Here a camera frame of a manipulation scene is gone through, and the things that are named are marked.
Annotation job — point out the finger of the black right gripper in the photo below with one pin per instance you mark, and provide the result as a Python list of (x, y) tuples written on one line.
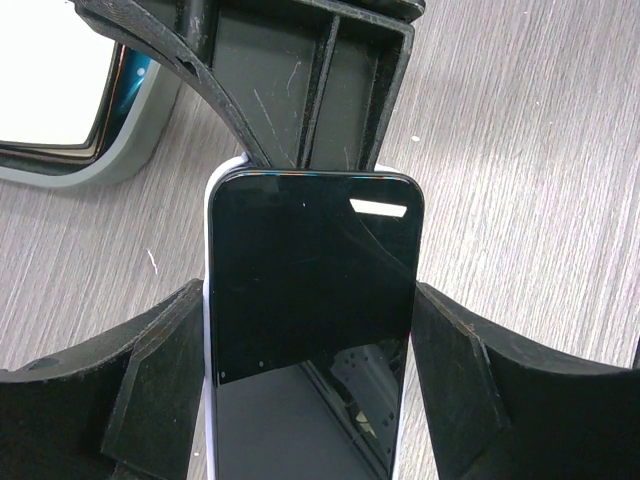
[(305, 84)]

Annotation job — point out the black bare phone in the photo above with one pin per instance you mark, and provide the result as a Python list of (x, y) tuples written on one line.
[(310, 310)]

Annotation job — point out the dark green plastic tray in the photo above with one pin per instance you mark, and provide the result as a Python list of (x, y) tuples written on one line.
[(124, 149)]

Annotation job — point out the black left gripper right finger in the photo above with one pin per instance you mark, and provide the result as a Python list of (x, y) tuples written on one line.
[(502, 406)]

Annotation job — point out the white square plate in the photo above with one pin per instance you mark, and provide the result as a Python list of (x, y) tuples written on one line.
[(54, 70)]

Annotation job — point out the blue dotted plate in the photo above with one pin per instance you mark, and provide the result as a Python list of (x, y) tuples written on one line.
[(133, 67)]

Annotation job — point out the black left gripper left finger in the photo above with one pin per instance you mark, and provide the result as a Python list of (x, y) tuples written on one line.
[(120, 405)]

